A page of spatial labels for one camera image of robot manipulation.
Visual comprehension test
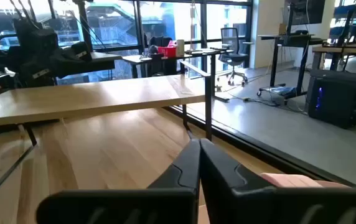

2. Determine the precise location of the black computer tower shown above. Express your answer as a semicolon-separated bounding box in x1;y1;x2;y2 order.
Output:
307;70;356;130

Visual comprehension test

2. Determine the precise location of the black standing desk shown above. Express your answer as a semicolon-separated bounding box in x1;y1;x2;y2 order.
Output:
257;32;325;100

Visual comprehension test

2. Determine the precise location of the dark office desk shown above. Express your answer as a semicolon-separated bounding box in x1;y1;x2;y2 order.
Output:
122;48;235;103

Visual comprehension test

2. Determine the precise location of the black office chair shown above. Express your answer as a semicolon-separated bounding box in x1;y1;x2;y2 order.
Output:
148;36;174;77

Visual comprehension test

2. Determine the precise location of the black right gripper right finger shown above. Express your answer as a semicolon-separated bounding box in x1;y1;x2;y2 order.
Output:
199;138;356;224

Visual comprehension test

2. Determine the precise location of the white cylinder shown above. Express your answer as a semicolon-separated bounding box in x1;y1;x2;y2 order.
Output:
176;39;185;57

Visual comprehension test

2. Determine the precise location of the grey mesh office chair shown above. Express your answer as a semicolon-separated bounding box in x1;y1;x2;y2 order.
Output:
217;27;253;87

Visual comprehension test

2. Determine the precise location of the wooden top office desk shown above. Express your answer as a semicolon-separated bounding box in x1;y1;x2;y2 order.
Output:
311;43;356;72

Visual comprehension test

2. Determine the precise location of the red box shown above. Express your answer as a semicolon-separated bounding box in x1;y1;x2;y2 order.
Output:
157;45;177;58

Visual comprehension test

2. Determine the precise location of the black floor cable bundle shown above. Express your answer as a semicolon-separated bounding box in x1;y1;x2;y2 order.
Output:
227;93;309;116

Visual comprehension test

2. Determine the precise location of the black monitor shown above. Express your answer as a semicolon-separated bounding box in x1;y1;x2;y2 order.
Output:
285;0;327;26

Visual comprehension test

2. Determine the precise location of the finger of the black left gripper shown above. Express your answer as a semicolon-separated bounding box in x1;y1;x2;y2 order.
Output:
50;41;93;78
17;60;60;88

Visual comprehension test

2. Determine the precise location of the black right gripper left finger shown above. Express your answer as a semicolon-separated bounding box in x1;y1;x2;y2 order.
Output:
36;139;201;224

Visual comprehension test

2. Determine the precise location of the wooden shelf with black frame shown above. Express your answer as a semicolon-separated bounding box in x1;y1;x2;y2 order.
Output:
0;58;213;206

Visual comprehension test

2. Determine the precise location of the light grey desk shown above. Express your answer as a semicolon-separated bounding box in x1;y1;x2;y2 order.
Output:
89;52;123;74

